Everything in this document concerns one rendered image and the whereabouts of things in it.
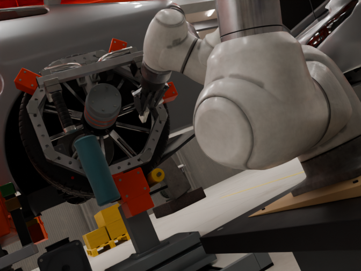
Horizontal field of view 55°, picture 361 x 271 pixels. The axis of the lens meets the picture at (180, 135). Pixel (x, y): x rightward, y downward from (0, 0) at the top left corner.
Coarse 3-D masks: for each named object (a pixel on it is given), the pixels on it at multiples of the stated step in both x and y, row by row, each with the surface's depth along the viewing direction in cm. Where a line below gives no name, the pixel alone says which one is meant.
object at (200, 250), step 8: (192, 248) 149; (200, 248) 145; (176, 256) 147; (184, 256) 142; (192, 256) 143; (200, 256) 144; (208, 256) 145; (160, 264) 145; (168, 264) 139; (176, 264) 140; (184, 264) 141; (192, 264) 142; (200, 264) 143
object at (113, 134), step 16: (112, 80) 170; (128, 80) 164; (64, 96) 174; (128, 96) 178; (48, 112) 151; (80, 112) 154; (128, 112) 163; (80, 128) 152; (112, 128) 157; (128, 128) 160; (144, 128) 161; (144, 144) 166
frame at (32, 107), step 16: (80, 64) 150; (32, 96) 139; (32, 112) 137; (160, 112) 154; (160, 128) 152; (48, 144) 136; (48, 160) 137; (64, 160) 136; (128, 160) 144; (144, 160) 146
